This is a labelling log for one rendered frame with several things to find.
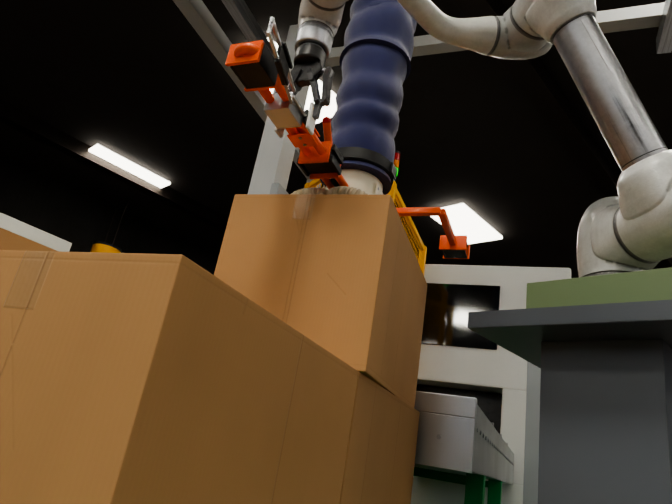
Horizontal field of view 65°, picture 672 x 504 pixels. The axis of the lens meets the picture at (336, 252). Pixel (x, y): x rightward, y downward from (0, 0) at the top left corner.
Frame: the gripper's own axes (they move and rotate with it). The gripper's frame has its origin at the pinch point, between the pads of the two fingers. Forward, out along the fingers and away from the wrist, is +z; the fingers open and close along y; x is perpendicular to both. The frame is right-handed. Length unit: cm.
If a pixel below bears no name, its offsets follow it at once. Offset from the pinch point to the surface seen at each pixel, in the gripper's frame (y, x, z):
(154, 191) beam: 535, -479, -271
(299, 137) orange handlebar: 0.5, -3.6, 1.6
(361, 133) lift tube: -2.6, -31.5, -18.6
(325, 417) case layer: -20, 2, 63
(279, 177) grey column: 97, -147, -77
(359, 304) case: -17.6, -11.7, 39.1
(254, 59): -2.4, 22.7, 2.2
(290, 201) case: 3.2, -10.2, 14.9
